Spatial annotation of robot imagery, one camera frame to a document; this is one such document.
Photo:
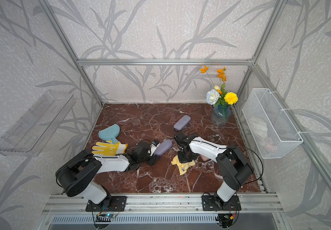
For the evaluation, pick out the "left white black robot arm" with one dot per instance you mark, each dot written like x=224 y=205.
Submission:
x=76 y=177

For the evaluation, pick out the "white items in basket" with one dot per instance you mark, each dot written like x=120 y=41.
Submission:
x=258 y=127

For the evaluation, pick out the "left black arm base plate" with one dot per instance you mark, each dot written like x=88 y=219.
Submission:
x=110 y=203

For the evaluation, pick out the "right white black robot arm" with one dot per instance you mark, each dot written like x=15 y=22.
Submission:
x=234 y=166

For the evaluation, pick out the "pink eyeglass case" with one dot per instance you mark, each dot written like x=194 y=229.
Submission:
x=205 y=159

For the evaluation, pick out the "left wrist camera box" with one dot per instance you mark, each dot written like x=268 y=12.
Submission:
x=154 y=144

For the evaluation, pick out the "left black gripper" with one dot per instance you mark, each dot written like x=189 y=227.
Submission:
x=152 y=161

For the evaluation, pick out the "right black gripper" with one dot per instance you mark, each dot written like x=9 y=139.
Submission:
x=182 y=160

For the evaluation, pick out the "yellow white work glove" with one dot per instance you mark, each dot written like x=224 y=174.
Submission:
x=109 y=149

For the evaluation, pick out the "aluminium front rail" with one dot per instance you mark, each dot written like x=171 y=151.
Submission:
x=166 y=204

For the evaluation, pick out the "clear acrylic wall shelf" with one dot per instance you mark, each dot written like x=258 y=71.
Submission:
x=29 y=135

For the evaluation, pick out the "glass flower vase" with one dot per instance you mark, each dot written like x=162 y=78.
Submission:
x=221 y=114

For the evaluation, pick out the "artificial flower bouquet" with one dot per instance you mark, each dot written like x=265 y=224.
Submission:
x=219 y=95

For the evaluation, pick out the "white wire mesh basket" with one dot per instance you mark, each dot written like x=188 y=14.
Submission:
x=283 y=136

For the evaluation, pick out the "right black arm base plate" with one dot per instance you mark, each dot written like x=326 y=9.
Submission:
x=215 y=203

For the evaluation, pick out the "yellow microfiber cloth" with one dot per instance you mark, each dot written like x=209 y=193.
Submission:
x=182 y=166

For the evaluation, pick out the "blue-grey fabric eyeglass case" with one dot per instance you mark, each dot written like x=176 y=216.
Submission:
x=163 y=147

